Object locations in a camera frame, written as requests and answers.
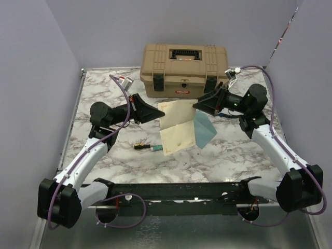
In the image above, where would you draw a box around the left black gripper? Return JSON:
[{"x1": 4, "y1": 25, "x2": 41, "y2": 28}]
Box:
[{"x1": 108, "y1": 93, "x2": 165, "y2": 127}]

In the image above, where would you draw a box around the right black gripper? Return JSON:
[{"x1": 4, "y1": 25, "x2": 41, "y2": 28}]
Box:
[{"x1": 194, "y1": 82, "x2": 250, "y2": 115}]

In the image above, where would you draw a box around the teal envelope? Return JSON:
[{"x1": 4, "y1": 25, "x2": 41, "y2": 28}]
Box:
[{"x1": 193, "y1": 110, "x2": 217, "y2": 149}]

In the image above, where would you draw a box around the cream letter paper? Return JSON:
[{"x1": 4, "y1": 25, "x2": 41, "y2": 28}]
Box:
[{"x1": 158, "y1": 100, "x2": 197, "y2": 156}]

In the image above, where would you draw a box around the green white glue stick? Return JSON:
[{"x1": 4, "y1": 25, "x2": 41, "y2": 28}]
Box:
[{"x1": 150, "y1": 145, "x2": 163, "y2": 151}]

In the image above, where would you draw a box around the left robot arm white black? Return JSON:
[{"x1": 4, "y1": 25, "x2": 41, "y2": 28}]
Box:
[{"x1": 37, "y1": 94, "x2": 165, "y2": 229}]

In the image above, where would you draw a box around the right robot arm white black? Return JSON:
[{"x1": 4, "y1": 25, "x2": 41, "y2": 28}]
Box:
[{"x1": 193, "y1": 84, "x2": 323, "y2": 213}]

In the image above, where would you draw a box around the yellow black screwdriver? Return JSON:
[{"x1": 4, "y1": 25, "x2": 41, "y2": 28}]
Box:
[{"x1": 133, "y1": 144, "x2": 151, "y2": 150}]

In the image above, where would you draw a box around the tan plastic toolbox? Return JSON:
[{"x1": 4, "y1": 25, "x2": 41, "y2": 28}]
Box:
[{"x1": 140, "y1": 44, "x2": 229, "y2": 99}]

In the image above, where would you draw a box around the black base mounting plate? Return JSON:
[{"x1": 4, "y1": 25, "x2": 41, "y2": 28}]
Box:
[{"x1": 93, "y1": 181, "x2": 268, "y2": 216}]

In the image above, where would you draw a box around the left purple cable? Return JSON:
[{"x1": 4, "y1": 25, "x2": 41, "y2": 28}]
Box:
[{"x1": 47, "y1": 74, "x2": 146, "y2": 231}]

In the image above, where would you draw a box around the purple cable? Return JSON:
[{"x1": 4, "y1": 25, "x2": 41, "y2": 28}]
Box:
[
  {"x1": 47, "y1": 74, "x2": 146, "y2": 231},
  {"x1": 233, "y1": 65, "x2": 328, "y2": 227}
]

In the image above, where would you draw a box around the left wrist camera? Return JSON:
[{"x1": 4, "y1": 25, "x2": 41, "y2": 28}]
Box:
[{"x1": 119, "y1": 77, "x2": 134, "y2": 91}]

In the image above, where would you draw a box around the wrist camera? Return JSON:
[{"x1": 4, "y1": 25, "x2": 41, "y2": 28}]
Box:
[
  {"x1": 119, "y1": 77, "x2": 134, "y2": 91},
  {"x1": 225, "y1": 67, "x2": 241, "y2": 80}
]

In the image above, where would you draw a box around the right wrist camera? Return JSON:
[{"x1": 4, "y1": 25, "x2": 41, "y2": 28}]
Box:
[{"x1": 225, "y1": 67, "x2": 241, "y2": 80}]

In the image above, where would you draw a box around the aluminium frame rail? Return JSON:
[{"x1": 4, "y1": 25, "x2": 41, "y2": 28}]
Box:
[{"x1": 56, "y1": 68, "x2": 87, "y2": 173}]

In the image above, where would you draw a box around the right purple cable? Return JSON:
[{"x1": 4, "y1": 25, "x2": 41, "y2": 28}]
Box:
[{"x1": 233, "y1": 65, "x2": 328, "y2": 227}]

